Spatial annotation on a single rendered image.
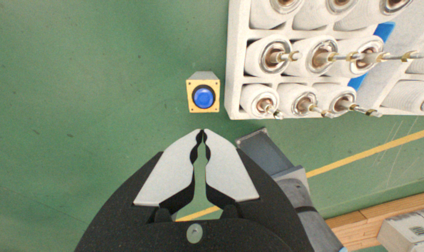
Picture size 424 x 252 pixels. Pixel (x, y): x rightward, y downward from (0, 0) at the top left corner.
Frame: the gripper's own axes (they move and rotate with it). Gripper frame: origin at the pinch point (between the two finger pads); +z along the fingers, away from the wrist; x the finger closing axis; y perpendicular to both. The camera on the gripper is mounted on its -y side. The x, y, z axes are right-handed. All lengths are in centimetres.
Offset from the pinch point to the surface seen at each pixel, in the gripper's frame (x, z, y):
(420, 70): 68, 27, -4
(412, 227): 174, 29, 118
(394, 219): 170, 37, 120
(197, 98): -1.3, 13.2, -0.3
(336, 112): 40.0, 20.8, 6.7
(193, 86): -2.2, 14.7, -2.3
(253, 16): 13.1, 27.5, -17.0
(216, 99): 3.0, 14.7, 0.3
